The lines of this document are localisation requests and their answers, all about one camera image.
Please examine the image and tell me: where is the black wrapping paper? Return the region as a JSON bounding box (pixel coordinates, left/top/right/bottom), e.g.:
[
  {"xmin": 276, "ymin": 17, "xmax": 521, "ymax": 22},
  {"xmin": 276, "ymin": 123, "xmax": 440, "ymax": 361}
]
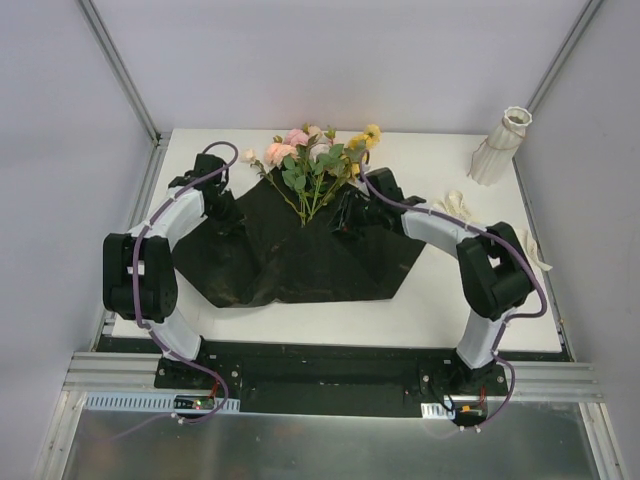
[{"xmin": 172, "ymin": 180, "xmax": 424, "ymax": 308}]

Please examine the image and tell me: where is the artificial flower bunch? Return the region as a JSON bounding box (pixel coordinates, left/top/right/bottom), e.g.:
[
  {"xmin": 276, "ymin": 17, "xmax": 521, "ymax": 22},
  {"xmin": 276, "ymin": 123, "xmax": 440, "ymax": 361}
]
[{"xmin": 241, "ymin": 123, "xmax": 382, "ymax": 225}]

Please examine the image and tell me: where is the cream printed ribbon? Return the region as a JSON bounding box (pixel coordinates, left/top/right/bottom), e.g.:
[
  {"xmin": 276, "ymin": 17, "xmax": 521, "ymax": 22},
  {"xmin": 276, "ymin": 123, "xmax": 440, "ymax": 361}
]
[{"xmin": 430, "ymin": 188, "xmax": 554, "ymax": 274}]

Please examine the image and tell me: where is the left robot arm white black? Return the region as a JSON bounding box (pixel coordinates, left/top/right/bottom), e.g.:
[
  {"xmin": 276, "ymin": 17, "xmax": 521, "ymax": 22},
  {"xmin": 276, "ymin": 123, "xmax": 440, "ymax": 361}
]
[{"xmin": 102, "ymin": 153, "xmax": 242, "ymax": 389}]

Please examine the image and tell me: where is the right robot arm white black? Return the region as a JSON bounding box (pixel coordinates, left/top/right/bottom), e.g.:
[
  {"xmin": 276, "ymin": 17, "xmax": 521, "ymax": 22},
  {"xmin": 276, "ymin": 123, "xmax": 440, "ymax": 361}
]
[{"xmin": 330, "ymin": 168, "xmax": 547, "ymax": 395}]

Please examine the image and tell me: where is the white ribbed ceramic vase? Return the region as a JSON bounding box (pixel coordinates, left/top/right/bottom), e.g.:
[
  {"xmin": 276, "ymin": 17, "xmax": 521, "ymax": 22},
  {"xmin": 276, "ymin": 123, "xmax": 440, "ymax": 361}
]
[{"xmin": 468, "ymin": 106, "xmax": 533, "ymax": 186}]

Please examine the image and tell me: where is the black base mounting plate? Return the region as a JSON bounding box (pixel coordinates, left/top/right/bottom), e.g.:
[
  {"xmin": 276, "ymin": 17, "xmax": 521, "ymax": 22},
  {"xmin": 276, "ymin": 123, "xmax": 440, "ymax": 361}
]
[{"xmin": 94, "ymin": 335, "xmax": 571, "ymax": 416}]

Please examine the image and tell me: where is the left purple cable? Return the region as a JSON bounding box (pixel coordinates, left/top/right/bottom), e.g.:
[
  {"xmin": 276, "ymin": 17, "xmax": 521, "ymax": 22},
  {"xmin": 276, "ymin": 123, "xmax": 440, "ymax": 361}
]
[{"xmin": 89, "ymin": 141, "xmax": 241, "ymax": 444}]

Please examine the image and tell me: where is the left aluminium frame post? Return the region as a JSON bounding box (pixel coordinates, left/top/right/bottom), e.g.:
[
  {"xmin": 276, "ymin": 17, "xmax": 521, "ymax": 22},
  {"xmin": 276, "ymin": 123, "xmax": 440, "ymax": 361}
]
[{"xmin": 74, "ymin": 0, "xmax": 169, "ymax": 146}]

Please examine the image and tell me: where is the left white cable duct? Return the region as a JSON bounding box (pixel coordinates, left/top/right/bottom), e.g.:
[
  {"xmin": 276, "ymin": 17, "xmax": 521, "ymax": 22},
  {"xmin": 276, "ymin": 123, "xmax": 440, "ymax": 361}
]
[{"xmin": 85, "ymin": 392, "xmax": 240, "ymax": 415}]

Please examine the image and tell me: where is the white cable duct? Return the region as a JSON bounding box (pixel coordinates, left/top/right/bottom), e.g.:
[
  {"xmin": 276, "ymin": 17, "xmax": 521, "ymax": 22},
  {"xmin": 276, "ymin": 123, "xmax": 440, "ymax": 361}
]
[
  {"xmin": 420, "ymin": 403, "xmax": 455, "ymax": 421},
  {"xmin": 85, "ymin": 392, "xmax": 240, "ymax": 415}
]

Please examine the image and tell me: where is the aluminium front rail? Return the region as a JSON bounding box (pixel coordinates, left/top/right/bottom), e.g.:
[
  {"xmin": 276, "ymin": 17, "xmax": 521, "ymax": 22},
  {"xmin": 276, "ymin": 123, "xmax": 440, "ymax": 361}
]
[{"xmin": 63, "ymin": 352, "xmax": 160, "ymax": 392}]

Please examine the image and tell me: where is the right white cable duct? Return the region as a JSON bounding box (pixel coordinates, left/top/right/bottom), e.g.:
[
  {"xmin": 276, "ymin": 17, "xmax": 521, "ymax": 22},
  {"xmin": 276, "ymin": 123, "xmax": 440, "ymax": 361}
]
[{"xmin": 420, "ymin": 403, "xmax": 455, "ymax": 421}]

